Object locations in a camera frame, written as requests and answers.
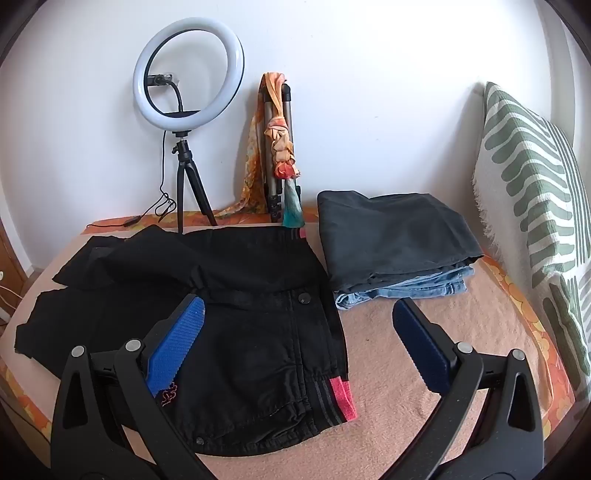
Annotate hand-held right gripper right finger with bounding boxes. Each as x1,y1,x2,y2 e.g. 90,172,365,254
392,298,546,480

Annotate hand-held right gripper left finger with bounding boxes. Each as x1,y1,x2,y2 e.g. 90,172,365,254
50,294,223,480

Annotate black pants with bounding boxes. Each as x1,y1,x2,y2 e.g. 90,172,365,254
14,224,358,457

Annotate dark grey folded pants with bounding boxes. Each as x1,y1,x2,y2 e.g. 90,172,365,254
317,190,484,294

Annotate blue folded jeans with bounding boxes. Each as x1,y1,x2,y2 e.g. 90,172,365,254
335,265,475,310

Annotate green striped white pillow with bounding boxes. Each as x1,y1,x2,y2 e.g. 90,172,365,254
472,82,591,384

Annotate folded tripod with orange scarf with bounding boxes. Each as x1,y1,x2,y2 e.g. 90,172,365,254
215,71,308,229

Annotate silver folded tripod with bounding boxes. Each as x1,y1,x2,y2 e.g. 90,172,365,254
259,83,303,224

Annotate black ring light tripod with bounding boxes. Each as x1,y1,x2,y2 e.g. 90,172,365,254
173,130,218,235

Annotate black ring light cable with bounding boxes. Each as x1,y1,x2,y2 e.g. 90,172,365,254
87,131,178,229

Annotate white ring light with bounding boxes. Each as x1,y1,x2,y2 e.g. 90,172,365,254
133,17,245,134

